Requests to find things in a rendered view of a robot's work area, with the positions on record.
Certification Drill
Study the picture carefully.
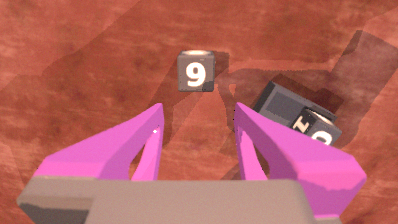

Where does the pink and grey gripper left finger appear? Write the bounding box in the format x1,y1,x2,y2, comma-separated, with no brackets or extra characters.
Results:
31,103,164,180

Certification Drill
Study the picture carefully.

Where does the grey calendar cube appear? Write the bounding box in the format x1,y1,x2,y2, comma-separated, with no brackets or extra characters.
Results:
177,50,215,92
289,107,342,146

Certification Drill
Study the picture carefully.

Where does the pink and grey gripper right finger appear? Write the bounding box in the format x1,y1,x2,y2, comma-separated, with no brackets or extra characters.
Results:
234,102,367,218

